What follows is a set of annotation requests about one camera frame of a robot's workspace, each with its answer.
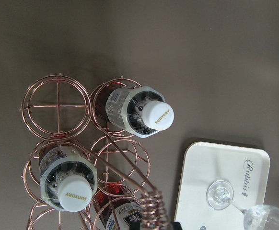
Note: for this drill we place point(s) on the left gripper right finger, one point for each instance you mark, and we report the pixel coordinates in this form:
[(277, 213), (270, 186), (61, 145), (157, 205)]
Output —
[(176, 227)]

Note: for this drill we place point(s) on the cream rabbit tray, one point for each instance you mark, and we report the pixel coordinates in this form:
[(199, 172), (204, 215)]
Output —
[(246, 169)]

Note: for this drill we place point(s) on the copper wire bottle basket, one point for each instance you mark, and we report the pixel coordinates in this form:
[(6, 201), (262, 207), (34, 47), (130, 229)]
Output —
[(59, 110)]

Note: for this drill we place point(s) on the tea bottle white cap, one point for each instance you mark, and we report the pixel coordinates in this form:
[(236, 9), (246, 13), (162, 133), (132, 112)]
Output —
[(68, 180)]

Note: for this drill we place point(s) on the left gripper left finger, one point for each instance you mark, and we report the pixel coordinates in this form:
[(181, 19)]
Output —
[(135, 227)]

